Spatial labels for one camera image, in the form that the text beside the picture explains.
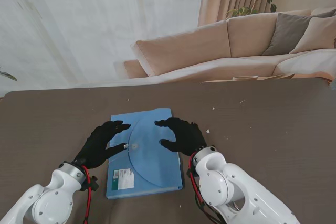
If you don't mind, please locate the red left arm cable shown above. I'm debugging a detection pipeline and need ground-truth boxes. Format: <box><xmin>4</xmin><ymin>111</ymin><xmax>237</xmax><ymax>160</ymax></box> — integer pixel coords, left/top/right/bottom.
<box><xmin>82</xmin><ymin>165</ymin><xmax>93</xmax><ymax>224</ymax></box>

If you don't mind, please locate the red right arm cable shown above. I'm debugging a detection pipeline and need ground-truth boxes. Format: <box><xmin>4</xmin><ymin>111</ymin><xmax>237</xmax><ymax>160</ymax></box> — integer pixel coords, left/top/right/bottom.
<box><xmin>188</xmin><ymin>152</ymin><xmax>225</xmax><ymax>224</ymax></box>

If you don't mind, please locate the brown cardboard sheet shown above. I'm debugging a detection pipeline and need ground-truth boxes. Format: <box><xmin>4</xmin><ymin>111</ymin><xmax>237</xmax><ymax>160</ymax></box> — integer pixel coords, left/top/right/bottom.
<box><xmin>257</xmin><ymin>73</ymin><xmax>295</xmax><ymax>80</ymax></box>

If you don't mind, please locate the blue plastic file folder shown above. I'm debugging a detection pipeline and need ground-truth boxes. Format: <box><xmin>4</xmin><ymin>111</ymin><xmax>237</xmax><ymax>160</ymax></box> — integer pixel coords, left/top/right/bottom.
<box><xmin>106</xmin><ymin>107</ymin><xmax>184</xmax><ymax>200</ymax></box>

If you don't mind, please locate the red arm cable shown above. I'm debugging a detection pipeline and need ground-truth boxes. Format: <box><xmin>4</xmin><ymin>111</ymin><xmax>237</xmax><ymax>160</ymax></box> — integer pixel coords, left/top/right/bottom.
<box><xmin>188</xmin><ymin>152</ymin><xmax>225</xmax><ymax>224</ymax></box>
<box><xmin>82</xmin><ymin>165</ymin><xmax>93</xmax><ymax>224</ymax></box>

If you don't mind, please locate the beige sofa cushion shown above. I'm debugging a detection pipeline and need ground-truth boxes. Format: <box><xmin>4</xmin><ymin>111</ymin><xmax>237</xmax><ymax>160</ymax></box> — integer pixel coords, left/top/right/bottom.
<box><xmin>288</xmin><ymin>16</ymin><xmax>336</xmax><ymax>54</ymax></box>

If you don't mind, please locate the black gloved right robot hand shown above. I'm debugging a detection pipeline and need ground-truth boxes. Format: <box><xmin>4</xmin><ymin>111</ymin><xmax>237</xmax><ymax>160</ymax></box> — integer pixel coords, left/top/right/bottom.
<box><xmin>154</xmin><ymin>116</ymin><xmax>207</xmax><ymax>157</ymax></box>

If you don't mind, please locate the grey sofa cushion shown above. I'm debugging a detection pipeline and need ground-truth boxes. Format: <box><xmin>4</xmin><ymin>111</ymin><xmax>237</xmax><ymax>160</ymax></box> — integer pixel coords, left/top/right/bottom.
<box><xmin>262</xmin><ymin>12</ymin><xmax>313</xmax><ymax>56</ymax></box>

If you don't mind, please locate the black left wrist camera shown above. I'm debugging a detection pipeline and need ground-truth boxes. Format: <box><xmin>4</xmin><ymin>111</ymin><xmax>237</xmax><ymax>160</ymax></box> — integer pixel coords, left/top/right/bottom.
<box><xmin>80</xmin><ymin>176</ymin><xmax>100</xmax><ymax>193</ymax></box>

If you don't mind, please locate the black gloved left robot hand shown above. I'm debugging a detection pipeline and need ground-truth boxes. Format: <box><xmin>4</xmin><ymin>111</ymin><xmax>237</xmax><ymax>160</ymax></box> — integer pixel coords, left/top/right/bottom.
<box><xmin>72</xmin><ymin>120</ymin><xmax>132</xmax><ymax>170</ymax></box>

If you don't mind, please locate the white sheer curtain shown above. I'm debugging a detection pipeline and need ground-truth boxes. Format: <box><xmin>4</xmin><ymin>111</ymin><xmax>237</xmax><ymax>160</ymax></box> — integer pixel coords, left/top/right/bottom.
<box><xmin>0</xmin><ymin>0</ymin><xmax>207</xmax><ymax>91</ymax></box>

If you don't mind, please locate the beige fabric sofa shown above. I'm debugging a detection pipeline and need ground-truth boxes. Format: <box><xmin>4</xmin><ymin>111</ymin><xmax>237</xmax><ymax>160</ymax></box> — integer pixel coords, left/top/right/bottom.
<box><xmin>123</xmin><ymin>7</ymin><xmax>336</xmax><ymax>79</ymax></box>

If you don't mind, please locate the dark green plant leaf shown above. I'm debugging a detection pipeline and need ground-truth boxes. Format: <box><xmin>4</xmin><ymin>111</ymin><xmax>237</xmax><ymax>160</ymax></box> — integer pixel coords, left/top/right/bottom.
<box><xmin>0</xmin><ymin>68</ymin><xmax>18</xmax><ymax>82</ymax></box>

